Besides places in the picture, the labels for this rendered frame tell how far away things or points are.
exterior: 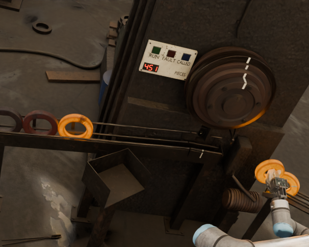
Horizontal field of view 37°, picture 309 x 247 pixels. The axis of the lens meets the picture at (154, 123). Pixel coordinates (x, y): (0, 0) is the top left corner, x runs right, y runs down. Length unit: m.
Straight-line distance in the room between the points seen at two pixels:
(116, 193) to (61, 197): 0.77
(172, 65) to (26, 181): 1.29
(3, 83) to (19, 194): 1.16
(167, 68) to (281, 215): 0.93
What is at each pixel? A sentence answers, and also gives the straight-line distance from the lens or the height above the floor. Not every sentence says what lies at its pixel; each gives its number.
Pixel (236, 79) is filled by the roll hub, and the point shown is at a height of 1.25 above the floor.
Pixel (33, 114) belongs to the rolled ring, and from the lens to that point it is 2.49.
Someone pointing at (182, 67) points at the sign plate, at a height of 1.13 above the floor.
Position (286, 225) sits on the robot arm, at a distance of 2.38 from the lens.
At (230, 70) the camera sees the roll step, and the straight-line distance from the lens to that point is 2.32.
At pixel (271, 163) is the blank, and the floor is 0.89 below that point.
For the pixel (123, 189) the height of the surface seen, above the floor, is 0.60.
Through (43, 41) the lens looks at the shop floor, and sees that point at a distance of 4.53.
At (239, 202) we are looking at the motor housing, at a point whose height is 0.51.
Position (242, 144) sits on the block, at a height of 0.80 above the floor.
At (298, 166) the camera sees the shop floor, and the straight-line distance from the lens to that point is 4.26.
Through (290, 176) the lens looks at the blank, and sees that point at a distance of 2.71.
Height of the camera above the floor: 2.32
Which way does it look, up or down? 36 degrees down
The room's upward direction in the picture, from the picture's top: 22 degrees clockwise
